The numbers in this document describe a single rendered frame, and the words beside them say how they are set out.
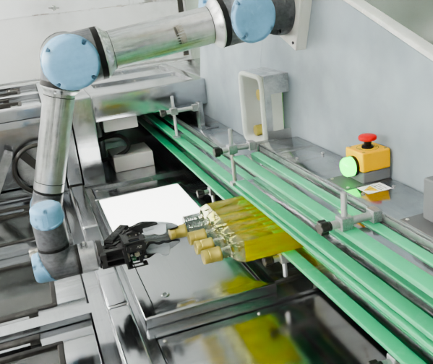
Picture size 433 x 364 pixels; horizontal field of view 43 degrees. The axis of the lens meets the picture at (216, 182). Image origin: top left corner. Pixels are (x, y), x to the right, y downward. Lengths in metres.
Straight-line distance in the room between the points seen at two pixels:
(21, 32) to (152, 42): 3.81
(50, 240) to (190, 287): 0.37
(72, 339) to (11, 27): 3.87
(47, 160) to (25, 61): 3.66
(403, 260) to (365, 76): 0.49
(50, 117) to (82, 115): 0.94
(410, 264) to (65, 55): 0.78
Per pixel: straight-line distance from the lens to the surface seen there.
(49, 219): 1.33
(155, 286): 1.48
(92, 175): 2.39
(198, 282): 1.47
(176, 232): 1.45
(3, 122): 2.32
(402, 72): 1.20
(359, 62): 1.32
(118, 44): 1.25
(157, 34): 1.27
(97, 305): 1.50
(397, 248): 1.02
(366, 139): 1.24
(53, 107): 1.39
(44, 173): 1.43
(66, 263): 1.38
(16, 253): 1.94
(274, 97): 1.65
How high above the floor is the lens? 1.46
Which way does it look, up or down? 16 degrees down
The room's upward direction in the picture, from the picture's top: 102 degrees counter-clockwise
